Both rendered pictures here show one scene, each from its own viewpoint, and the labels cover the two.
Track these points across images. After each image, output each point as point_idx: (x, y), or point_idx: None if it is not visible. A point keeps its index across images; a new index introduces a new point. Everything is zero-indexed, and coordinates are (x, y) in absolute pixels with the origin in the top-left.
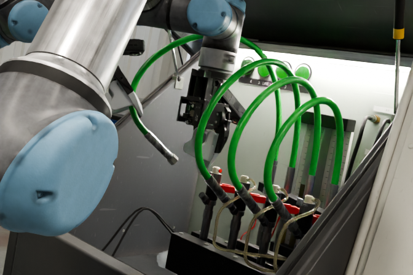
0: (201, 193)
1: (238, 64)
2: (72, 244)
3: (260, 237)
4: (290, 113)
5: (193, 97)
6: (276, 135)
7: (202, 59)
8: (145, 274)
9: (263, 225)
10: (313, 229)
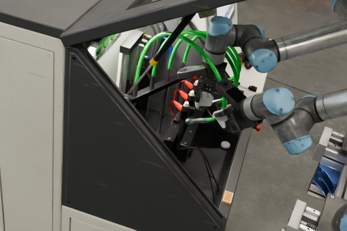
0: (191, 117)
1: (92, 53)
2: (237, 179)
3: (193, 104)
4: (114, 53)
5: (223, 78)
6: (239, 59)
7: (223, 59)
8: (236, 147)
9: None
10: (226, 76)
